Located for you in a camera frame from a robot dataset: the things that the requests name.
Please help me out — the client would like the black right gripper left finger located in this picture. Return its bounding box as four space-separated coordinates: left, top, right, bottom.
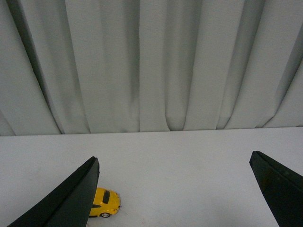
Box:
9 157 99 227

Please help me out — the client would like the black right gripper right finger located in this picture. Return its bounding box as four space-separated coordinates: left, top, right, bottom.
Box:
249 151 303 227

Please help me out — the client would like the yellow beetle toy car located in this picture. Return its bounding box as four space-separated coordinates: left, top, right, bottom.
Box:
89 187 121 218

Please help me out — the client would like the grey pleated curtain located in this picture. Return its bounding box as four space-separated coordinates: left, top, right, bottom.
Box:
0 0 303 136

